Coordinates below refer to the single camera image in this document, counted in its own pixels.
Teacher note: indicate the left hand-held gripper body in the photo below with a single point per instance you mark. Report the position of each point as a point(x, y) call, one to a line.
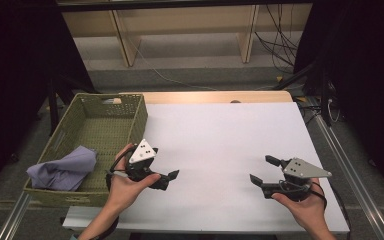
point(141, 153)

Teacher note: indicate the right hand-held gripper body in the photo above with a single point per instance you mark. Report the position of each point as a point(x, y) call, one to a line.
point(301, 170)

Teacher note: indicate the green woven basket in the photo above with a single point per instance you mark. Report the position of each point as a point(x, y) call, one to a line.
point(100, 133)

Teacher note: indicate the purple shorts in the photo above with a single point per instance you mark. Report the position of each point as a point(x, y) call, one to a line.
point(63, 170)

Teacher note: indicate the person's right hand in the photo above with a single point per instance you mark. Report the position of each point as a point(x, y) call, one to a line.
point(310, 210)

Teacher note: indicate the person's left hand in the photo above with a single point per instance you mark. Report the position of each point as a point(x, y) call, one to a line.
point(123, 190)

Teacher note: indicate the white table board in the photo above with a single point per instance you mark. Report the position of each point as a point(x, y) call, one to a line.
point(230, 140)

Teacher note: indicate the black metal stand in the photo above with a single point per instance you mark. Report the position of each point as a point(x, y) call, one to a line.
point(52, 106)
point(293, 75)

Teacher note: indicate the black curtain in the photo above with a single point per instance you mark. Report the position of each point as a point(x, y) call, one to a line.
point(363, 66)
point(13, 66)

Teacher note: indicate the beige wooden shelf unit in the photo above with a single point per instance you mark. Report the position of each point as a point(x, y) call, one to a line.
point(180, 20)

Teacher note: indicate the black crossbar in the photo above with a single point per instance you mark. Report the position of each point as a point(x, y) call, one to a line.
point(180, 4)

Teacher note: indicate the aluminium rail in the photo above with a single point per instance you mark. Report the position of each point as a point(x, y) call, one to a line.
point(348, 166)
point(13, 216)

